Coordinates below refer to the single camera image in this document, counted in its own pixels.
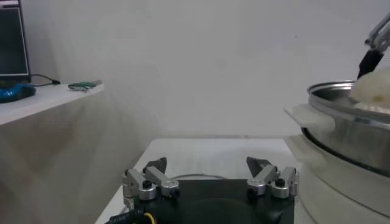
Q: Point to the round glass pot lid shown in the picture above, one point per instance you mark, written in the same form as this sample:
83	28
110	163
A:
198	177

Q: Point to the white side table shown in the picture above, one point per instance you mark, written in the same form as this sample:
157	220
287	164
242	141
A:
45	102

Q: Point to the white steamed baozi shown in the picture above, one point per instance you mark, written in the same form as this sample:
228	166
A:
374	88

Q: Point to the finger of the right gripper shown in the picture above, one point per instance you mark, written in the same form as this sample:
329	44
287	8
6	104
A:
370	62

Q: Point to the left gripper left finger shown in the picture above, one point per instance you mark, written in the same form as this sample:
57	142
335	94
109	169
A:
158	179

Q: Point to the blue computer mouse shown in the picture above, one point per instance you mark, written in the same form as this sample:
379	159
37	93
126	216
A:
15	92

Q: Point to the black laptop screen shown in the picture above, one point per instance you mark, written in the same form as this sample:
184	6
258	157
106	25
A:
12	39

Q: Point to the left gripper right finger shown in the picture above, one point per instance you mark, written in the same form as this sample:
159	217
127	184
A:
265	178

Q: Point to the stainless steel steamer basket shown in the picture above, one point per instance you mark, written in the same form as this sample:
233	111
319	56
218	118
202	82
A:
350	146

